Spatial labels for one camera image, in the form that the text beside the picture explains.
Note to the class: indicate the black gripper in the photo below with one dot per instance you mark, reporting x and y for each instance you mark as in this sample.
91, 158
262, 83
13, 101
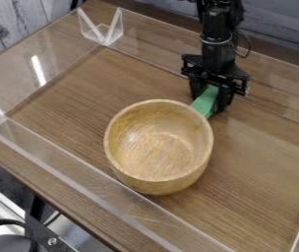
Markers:
214, 68

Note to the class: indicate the green rectangular block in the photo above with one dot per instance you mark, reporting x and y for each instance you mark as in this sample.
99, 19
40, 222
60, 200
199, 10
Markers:
204, 102

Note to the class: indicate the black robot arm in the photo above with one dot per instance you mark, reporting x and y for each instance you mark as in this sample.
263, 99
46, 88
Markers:
220, 17

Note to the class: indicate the brown wooden bowl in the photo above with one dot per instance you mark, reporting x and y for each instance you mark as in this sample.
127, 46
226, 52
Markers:
157, 144

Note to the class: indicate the black table leg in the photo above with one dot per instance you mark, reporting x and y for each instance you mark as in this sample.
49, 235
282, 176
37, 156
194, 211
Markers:
37, 208

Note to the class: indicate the clear acrylic tray wall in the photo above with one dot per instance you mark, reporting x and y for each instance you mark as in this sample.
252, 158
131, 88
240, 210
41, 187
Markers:
62, 87

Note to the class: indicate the clear acrylic corner bracket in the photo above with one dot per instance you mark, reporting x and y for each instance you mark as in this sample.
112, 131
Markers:
101, 34

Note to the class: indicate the grey metal bracket with screw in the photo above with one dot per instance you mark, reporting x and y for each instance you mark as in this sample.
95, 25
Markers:
45, 240

